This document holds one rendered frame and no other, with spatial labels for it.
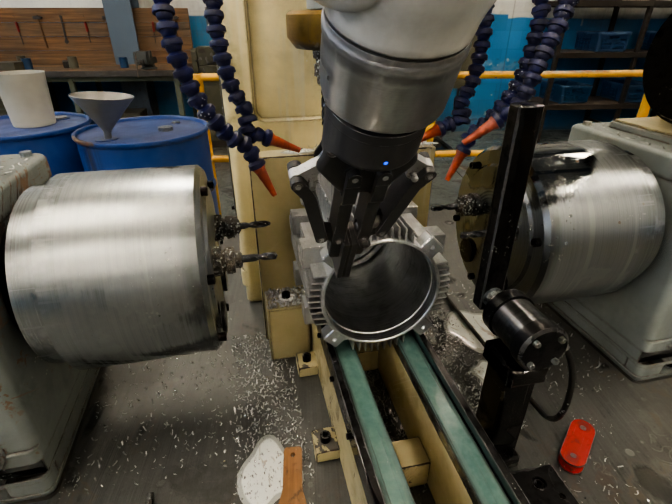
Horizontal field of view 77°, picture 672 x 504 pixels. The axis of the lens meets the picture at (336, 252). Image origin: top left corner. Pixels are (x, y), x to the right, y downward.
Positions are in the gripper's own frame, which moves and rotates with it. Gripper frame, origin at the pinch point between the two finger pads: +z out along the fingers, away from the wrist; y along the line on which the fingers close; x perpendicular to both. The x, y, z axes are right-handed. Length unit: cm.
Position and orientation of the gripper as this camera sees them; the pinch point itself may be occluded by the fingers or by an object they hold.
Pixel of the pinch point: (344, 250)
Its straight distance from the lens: 46.9
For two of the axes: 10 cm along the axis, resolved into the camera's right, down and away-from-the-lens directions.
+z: -1.1, 5.3, 8.4
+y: -9.8, 1.1, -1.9
